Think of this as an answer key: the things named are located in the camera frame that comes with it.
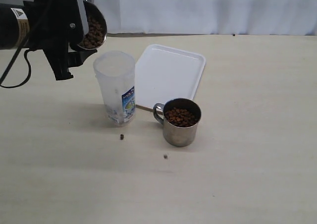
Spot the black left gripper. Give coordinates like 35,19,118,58
24,0,98,80

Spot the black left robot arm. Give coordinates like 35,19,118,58
0,0,107,81

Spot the clear plastic container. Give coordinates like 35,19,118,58
93,51,136,126

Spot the white plastic tray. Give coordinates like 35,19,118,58
135,44,206,110

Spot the right steel mug with kibble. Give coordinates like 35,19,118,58
153,98,202,147

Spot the white backdrop curtain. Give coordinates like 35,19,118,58
0,0,317,36

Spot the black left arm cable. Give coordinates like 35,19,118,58
0,10,45,89

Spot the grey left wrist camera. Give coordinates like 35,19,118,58
77,0,89,36

